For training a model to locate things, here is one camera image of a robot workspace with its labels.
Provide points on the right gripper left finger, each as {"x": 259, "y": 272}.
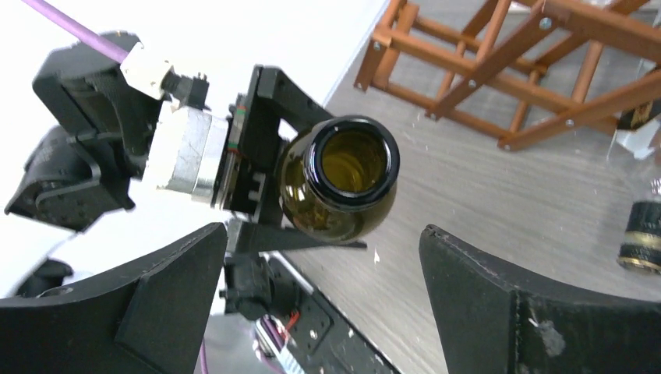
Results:
{"x": 145, "y": 316}

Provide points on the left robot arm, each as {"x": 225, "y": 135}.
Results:
{"x": 124, "y": 114}

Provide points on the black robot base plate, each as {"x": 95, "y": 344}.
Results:
{"x": 297, "y": 326}

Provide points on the green bottle silver capsule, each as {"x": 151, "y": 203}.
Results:
{"x": 338, "y": 180}

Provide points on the brown wooden wine rack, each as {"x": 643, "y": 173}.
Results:
{"x": 547, "y": 63}

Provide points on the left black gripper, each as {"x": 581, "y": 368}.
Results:
{"x": 245, "y": 179}

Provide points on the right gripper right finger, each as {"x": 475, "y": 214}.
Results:
{"x": 494, "y": 316}

